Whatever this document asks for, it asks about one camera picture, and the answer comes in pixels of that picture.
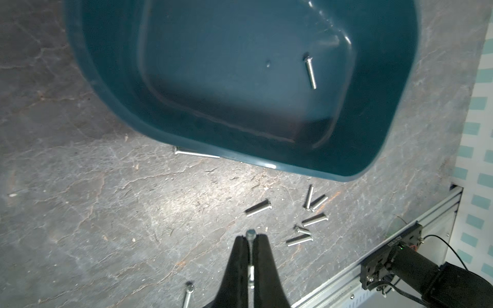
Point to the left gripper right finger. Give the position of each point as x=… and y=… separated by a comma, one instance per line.
x=268, y=291

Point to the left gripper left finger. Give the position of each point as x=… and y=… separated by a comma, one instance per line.
x=233, y=291

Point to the silver screw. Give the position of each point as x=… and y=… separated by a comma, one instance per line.
x=317, y=203
x=250, y=237
x=299, y=240
x=308, y=61
x=302, y=230
x=182, y=151
x=264, y=205
x=190, y=288
x=307, y=204
x=314, y=220

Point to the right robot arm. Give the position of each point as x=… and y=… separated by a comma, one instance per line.
x=446, y=285

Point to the teal plastic storage box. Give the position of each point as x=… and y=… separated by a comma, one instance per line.
x=228, y=78

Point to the aluminium front rail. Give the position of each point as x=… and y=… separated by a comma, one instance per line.
x=345, y=289

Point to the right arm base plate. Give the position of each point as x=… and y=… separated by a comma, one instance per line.
x=377, y=265

